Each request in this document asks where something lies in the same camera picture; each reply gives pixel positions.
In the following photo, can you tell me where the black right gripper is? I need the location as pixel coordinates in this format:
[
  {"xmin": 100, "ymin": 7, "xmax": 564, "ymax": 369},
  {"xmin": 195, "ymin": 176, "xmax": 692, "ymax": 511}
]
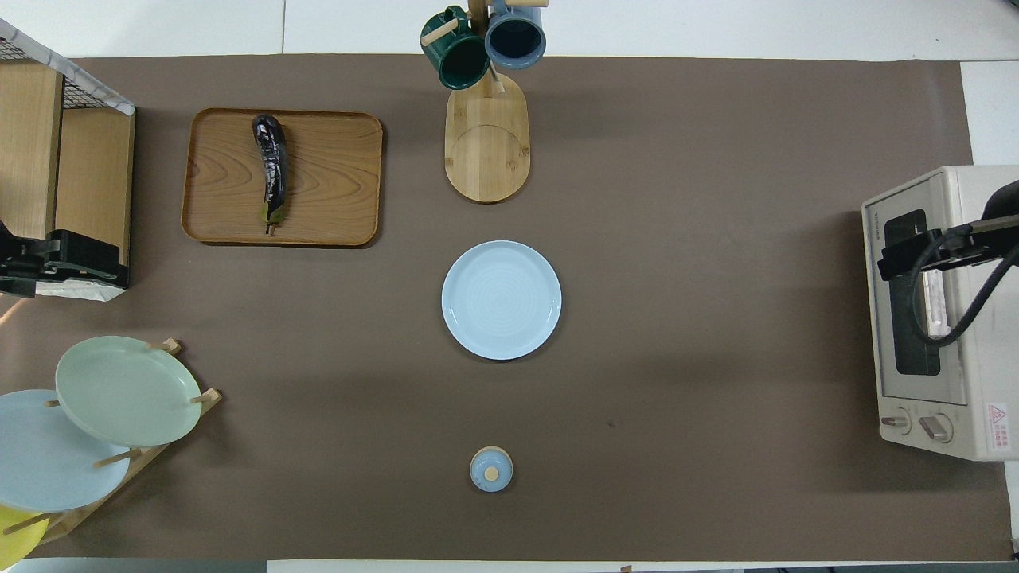
[{"xmin": 878, "ymin": 223, "xmax": 1000, "ymax": 279}]

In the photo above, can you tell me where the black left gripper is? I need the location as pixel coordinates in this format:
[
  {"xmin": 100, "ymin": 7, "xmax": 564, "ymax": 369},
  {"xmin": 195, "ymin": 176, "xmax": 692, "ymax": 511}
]
[{"xmin": 0, "ymin": 231, "xmax": 130, "ymax": 299}]

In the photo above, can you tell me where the glass oven door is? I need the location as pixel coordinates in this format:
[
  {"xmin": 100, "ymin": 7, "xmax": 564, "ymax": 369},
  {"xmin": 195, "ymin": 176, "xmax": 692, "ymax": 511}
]
[{"xmin": 864, "ymin": 179, "xmax": 972, "ymax": 407}]

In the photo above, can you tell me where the light blue ribbed plate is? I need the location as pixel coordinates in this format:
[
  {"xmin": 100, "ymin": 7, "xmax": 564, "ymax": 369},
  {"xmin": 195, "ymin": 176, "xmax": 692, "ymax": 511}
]
[{"xmin": 441, "ymin": 240, "xmax": 562, "ymax": 361}]

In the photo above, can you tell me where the beige toaster oven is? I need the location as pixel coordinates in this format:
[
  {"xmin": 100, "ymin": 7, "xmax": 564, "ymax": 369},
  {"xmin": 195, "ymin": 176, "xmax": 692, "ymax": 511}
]
[{"xmin": 861, "ymin": 166, "xmax": 1019, "ymax": 461}]

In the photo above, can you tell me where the wooden shelf unit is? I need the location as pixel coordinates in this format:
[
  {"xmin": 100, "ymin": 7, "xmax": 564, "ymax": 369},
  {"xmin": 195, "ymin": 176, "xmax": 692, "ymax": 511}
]
[{"xmin": 0, "ymin": 20, "xmax": 136, "ymax": 302}]

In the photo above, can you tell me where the pale green plate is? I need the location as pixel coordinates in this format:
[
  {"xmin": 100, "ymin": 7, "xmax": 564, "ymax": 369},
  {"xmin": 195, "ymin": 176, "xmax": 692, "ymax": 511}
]
[{"xmin": 55, "ymin": 335, "xmax": 203, "ymax": 447}]

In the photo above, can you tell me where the wooden plate rack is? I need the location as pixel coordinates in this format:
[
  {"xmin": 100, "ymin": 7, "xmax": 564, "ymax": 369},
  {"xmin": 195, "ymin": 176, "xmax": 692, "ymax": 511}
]
[{"xmin": 0, "ymin": 338, "xmax": 222, "ymax": 546}]

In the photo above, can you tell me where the light blue smooth plate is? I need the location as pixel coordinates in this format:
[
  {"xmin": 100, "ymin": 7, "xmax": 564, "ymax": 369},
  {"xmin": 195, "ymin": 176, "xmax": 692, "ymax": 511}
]
[{"xmin": 0, "ymin": 389, "xmax": 132, "ymax": 513}]

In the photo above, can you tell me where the brown table mat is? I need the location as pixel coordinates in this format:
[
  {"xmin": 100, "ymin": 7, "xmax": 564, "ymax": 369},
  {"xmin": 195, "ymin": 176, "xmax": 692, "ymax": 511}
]
[{"xmin": 0, "ymin": 54, "xmax": 1012, "ymax": 562}]

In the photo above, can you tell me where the wooden serving tray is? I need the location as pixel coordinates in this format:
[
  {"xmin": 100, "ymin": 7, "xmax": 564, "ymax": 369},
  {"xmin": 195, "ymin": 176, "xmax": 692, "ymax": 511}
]
[{"xmin": 181, "ymin": 107, "xmax": 384, "ymax": 248}]

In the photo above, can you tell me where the yellow plate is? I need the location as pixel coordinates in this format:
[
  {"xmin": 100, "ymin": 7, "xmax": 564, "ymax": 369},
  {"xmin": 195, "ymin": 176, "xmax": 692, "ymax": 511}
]
[{"xmin": 0, "ymin": 505, "xmax": 49, "ymax": 570}]

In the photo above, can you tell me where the wooden mug tree stand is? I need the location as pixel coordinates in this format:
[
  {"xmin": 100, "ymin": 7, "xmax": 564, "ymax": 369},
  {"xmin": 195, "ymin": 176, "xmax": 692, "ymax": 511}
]
[{"xmin": 420, "ymin": 0, "xmax": 550, "ymax": 204}]

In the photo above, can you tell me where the dark green mug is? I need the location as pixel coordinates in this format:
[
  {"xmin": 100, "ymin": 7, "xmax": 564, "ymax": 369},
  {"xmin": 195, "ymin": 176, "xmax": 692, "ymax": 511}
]
[{"xmin": 420, "ymin": 6, "xmax": 490, "ymax": 90}]

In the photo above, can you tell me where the blue mug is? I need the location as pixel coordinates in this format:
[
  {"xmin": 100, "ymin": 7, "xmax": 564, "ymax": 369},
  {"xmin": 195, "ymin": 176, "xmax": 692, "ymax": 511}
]
[{"xmin": 485, "ymin": 0, "xmax": 548, "ymax": 70}]

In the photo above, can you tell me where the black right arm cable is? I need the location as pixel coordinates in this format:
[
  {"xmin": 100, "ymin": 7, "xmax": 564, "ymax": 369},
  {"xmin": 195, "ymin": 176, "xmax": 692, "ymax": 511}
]
[{"xmin": 912, "ymin": 231, "xmax": 1019, "ymax": 347}]

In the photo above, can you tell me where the black wire basket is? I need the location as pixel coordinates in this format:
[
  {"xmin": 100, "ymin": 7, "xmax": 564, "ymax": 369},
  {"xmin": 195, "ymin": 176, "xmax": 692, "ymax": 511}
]
[{"xmin": 0, "ymin": 36, "xmax": 90, "ymax": 112}]

